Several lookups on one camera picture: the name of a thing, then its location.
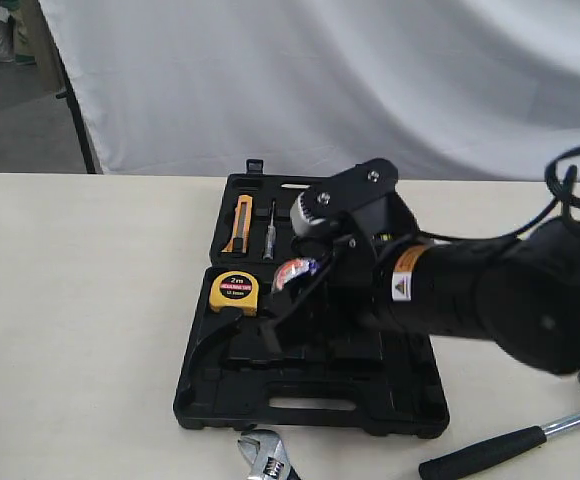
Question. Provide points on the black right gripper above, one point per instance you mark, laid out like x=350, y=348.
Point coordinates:
x=355, y=281

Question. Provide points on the electrical tape roll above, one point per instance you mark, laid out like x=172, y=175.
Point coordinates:
x=292, y=270

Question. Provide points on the black plastic tool case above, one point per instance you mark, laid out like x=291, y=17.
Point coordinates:
x=380, y=382

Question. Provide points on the chrome adjustable wrench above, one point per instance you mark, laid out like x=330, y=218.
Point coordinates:
x=265, y=453

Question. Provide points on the claw hammer black grip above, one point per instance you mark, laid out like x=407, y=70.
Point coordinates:
x=489, y=453

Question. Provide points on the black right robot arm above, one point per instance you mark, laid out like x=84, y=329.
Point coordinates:
x=523, y=294

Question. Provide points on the yellow tape measure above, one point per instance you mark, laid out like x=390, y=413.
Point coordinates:
x=237, y=289

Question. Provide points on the clear voltage tester screwdriver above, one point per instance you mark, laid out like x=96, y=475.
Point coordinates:
x=270, y=237

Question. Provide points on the orange utility knife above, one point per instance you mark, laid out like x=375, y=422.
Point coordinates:
x=239, y=240

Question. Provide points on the white backdrop cloth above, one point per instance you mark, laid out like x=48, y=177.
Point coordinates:
x=444, y=89

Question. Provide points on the black backdrop stand pole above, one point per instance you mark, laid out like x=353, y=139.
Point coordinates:
x=69, y=96

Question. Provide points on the wooden partition panel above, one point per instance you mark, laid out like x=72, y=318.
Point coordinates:
x=43, y=46

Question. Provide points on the green and tan bag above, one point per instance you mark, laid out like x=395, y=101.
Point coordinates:
x=23, y=51

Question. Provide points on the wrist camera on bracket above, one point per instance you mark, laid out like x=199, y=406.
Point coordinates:
x=356, y=197

